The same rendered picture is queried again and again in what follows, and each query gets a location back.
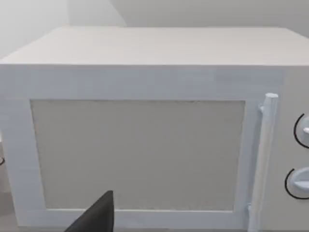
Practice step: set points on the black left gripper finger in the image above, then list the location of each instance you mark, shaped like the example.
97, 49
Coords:
99, 215

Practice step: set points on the pale microwave door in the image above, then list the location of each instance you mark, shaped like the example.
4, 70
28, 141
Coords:
135, 154

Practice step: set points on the pale microwave oven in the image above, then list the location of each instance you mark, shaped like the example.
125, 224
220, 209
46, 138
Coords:
149, 48

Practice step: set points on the pale round microwave knob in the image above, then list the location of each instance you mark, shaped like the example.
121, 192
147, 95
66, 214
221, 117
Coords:
303, 131
299, 182

